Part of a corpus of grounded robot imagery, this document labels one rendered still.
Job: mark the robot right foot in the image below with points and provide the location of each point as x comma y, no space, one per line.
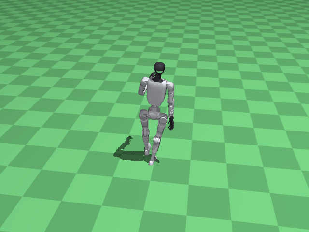
151,162

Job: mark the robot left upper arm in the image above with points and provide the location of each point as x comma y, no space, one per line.
143,84

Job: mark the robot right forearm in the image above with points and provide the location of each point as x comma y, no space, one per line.
171,109

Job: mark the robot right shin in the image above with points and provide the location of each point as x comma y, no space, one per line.
155,149

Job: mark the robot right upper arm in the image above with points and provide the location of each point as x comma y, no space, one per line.
170,87

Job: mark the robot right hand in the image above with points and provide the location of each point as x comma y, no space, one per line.
171,123

